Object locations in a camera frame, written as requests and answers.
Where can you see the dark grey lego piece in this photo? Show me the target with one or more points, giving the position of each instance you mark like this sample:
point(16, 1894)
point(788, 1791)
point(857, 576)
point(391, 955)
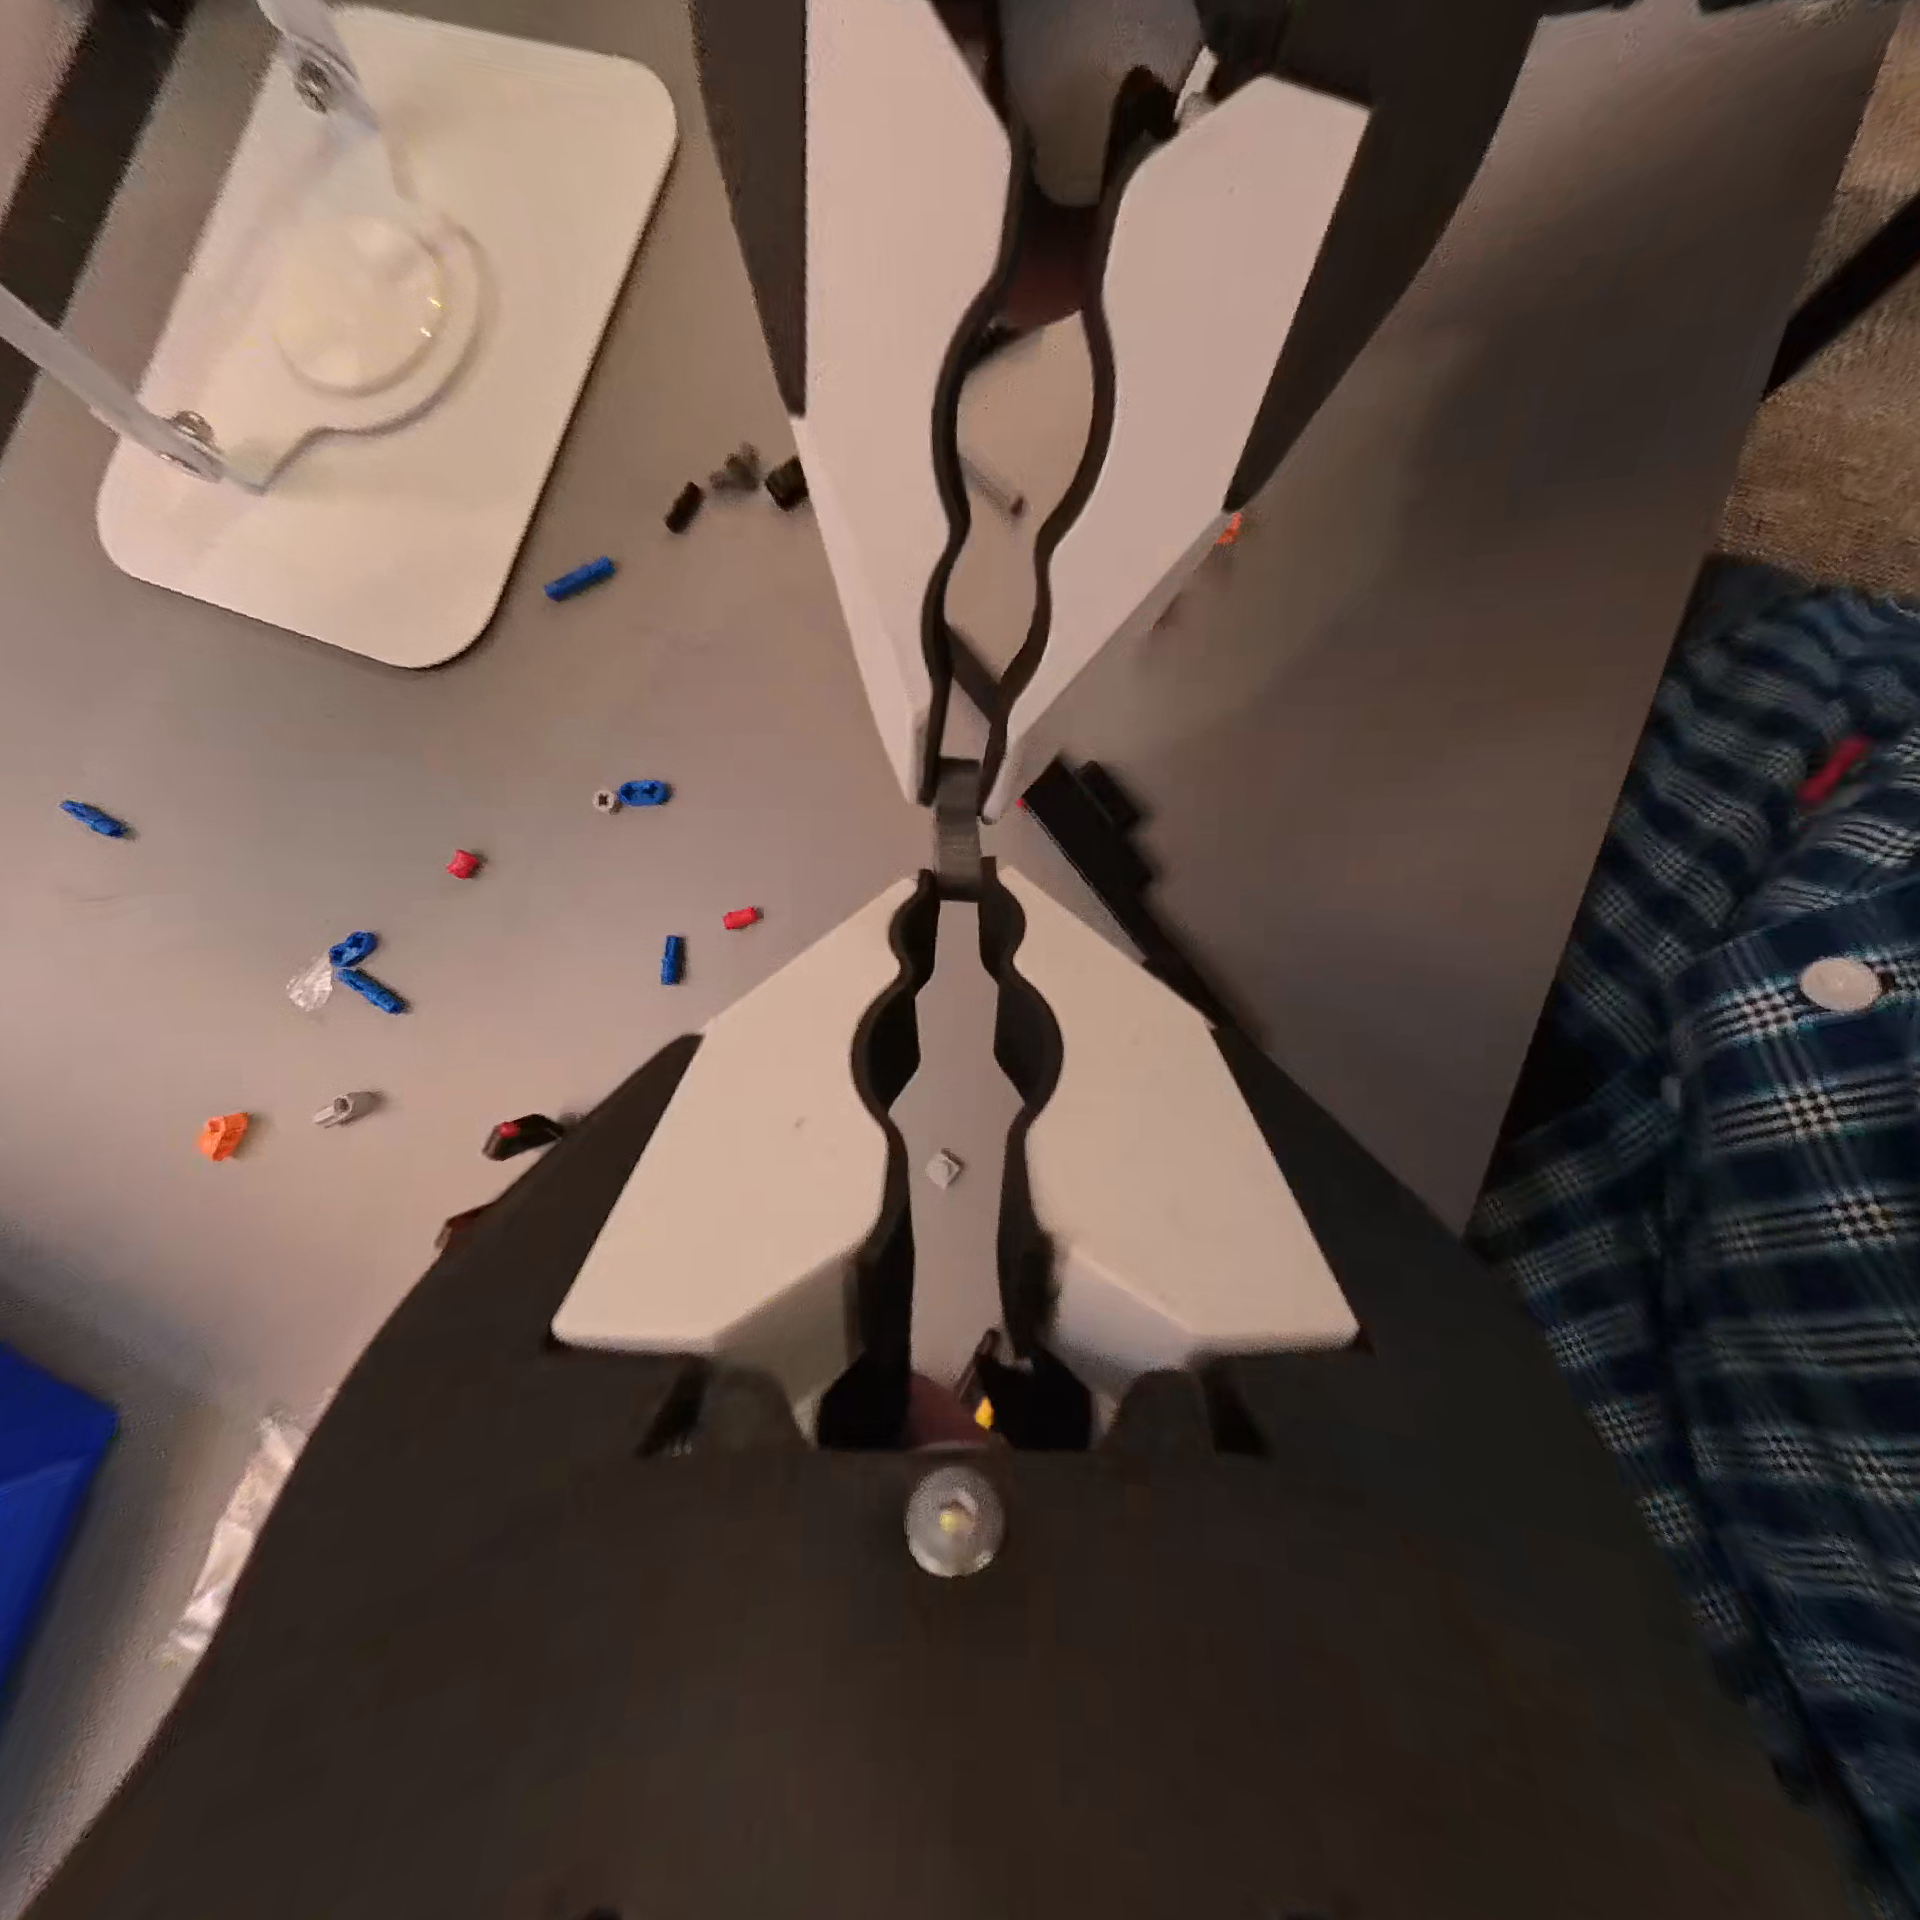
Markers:
point(732, 470)

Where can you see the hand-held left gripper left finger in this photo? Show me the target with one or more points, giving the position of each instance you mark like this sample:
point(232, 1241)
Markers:
point(721, 1199)

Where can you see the red clothing tag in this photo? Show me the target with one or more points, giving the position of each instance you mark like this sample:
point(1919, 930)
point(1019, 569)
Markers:
point(1839, 772)

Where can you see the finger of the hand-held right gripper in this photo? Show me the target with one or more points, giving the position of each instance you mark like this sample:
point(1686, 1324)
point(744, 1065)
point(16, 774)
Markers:
point(887, 298)
point(1201, 298)

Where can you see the clear acrylic magnifier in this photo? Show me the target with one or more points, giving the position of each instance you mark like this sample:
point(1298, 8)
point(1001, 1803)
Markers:
point(374, 298)

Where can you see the dark grey lego axle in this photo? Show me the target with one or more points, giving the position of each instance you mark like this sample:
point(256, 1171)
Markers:
point(993, 488)

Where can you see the black lego beam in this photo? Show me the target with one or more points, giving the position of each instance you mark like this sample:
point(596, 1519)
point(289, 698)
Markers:
point(1097, 855)

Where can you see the clear plastic scrap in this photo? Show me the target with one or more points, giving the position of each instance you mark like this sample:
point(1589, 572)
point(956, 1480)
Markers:
point(308, 987)

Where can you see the grey lego pin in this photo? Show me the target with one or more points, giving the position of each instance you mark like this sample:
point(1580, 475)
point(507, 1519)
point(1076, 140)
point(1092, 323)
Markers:
point(347, 1109)

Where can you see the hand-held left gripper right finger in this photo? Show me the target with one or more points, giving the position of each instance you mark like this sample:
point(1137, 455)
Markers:
point(1184, 1199)

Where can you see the white stand base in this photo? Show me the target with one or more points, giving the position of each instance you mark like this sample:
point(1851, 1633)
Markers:
point(374, 555)

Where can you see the clear plastic bag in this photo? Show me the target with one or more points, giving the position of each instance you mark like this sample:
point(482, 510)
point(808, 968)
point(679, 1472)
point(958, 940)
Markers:
point(241, 1528)

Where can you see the person's blue plaid shirt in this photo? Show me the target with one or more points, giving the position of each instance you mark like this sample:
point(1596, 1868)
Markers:
point(1726, 1199)

